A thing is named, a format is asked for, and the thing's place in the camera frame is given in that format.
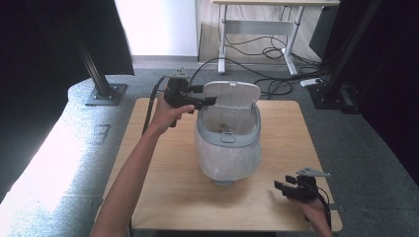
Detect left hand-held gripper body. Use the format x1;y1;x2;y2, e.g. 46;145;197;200
163;67;203;112

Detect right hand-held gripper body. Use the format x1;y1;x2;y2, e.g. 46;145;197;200
285;167;332;202

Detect white and grey trash bin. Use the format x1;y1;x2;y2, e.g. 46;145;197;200
194;80;263;188

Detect person's left hand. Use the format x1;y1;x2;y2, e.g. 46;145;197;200
149;93;196;135

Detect person's right hand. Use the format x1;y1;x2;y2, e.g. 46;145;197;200
289;197;328;229

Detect translucent white bin bag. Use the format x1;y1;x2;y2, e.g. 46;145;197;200
195;105;263;183

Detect white panel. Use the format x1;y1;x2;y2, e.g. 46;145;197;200
114;0;200;57

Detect black metal stand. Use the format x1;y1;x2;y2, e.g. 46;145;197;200
65;6;128;107
308;0;384;115

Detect white power strip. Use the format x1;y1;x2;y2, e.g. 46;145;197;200
299;77;324;89

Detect black computer case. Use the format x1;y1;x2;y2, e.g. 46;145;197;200
308;5;341;60

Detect dark curtain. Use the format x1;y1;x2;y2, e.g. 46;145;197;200
0;0;135;202
324;0;419;190

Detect long black floor cable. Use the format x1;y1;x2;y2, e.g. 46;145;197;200
188;56;317;87

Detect left hand-held gripper cable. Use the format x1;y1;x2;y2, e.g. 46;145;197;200
141;76;173;136

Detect bundle of black floor cables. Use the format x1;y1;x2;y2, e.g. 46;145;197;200
223;6;330;101

